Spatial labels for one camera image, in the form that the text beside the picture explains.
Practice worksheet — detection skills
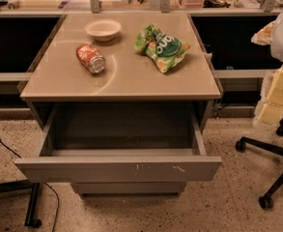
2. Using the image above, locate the grey drawer cabinet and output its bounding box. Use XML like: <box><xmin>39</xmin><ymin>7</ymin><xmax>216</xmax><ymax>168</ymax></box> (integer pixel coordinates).
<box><xmin>16</xmin><ymin>13</ymin><xmax>224</xmax><ymax>198</ymax></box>

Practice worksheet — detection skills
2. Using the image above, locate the grey drawer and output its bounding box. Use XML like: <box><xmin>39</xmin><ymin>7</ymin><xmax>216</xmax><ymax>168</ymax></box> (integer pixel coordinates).
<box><xmin>71</xmin><ymin>182</ymin><xmax>186</xmax><ymax>195</ymax></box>
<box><xmin>15</xmin><ymin>102</ymin><xmax>221</xmax><ymax>183</ymax></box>

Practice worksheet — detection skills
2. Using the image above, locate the yellow foam padding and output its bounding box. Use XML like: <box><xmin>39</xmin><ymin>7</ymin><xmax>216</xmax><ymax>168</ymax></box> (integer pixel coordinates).
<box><xmin>253</xmin><ymin>65</ymin><xmax>283</xmax><ymax>128</ymax></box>

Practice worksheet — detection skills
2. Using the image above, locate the white bowl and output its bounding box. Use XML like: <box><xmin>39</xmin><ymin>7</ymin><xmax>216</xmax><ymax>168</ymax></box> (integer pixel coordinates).
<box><xmin>85</xmin><ymin>19</ymin><xmax>122</xmax><ymax>42</ymax></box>

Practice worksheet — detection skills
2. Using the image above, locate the grey top drawer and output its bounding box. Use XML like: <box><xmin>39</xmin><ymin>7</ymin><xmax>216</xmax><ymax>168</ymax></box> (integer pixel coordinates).
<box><xmin>15</xmin><ymin>102</ymin><xmax>221</xmax><ymax>183</ymax></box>

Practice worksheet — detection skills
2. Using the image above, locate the grey lower drawer front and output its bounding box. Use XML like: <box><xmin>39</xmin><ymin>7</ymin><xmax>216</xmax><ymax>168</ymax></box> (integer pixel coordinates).
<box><xmin>71</xmin><ymin>182</ymin><xmax>186</xmax><ymax>195</ymax></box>

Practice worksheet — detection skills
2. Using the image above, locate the orange soda can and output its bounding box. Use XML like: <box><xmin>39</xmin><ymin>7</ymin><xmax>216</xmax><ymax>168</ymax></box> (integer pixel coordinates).
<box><xmin>76</xmin><ymin>43</ymin><xmax>105</xmax><ymax>74</ymax></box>

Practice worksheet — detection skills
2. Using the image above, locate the black stand with wheel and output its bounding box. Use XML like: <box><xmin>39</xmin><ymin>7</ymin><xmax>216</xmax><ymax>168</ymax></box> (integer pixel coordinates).
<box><xmin>0</xmin><ymin>180</ymin><xmax>42</xmax><ymax>228</ymax></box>

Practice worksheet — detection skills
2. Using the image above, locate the black office chair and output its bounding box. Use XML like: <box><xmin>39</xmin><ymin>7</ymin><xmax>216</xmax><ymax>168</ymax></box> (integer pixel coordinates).
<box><xmin>235</xmin><ymin>103</ymin><xmax>283</xmax><ymax>210</ymax></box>

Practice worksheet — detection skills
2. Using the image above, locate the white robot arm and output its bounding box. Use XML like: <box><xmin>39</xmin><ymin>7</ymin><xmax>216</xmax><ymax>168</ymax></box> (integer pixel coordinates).
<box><xmin>251</xmin><ymin>11</ymin><xmax>283</xmax><ymax>62</ymax></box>

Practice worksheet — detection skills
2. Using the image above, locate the green chip bag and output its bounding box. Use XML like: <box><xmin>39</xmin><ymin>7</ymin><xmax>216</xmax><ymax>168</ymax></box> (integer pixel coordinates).
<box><xmin>134</xmin><ymin>24</ymin><xmax>191</xmax><ymax>73</ymax></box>

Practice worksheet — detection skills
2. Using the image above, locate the black floor cable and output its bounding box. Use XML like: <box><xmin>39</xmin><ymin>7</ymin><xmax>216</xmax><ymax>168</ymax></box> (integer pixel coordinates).
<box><xmin>0</xmin><ymin>118</ymin><xmax>60</xmax><ymax>232</ymax></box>

